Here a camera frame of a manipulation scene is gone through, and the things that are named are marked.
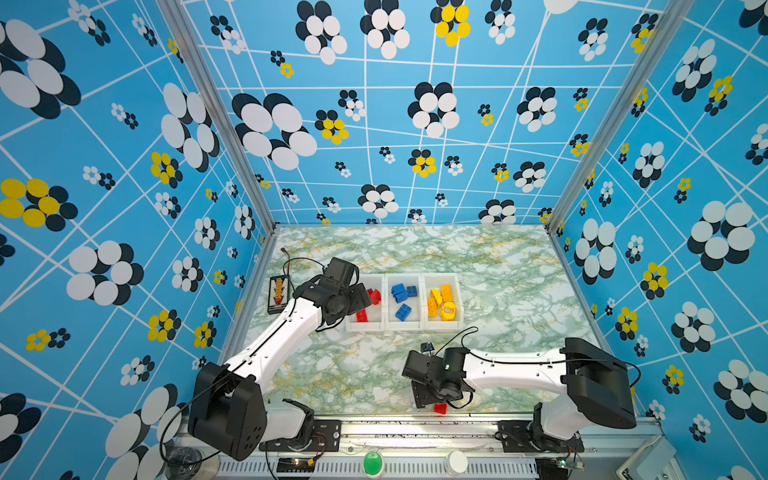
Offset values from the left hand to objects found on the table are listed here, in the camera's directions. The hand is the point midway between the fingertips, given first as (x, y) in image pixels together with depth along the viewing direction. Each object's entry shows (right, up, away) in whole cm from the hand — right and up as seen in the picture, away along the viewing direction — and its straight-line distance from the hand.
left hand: (359, 302), depth 84 cm
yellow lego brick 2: (+22, -4, +11) cm, 25 cm away
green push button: (+5, -31, -22) cm, 38 cm away
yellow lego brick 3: (+27, -4, +9) cm, 29 cm away
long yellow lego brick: (+24, 0, +12) cm, 27 cm away
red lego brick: (+4, 0, +11) cm, 12 cm away
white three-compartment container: (+15, -2, +14) cm, 21 cm away
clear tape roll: (-33, -30, -23) cm, 50 cm away
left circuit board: (-14, -38, -12) cm, 42 cm away
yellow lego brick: (+28, 0, +14) cm, 31 cm away
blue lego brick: (+13, -5, +9) cm, 17 cm away
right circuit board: (+47, -37, -15) cm, 61 cm away
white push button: (+23, -32, -20) cm, 44 cm away
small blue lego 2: (+16, +1, +15) cm, 22 cm away
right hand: (+19, -25, -5) cm, 32 cm away
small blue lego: (+12, +1, +14) cm, 18 cm away
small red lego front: (+22, -27, -7) cm, 36 cm away
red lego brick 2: (0, -6, +9) cm, 11 cm away
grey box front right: (+71, -35, -15) cm, 80 cm away
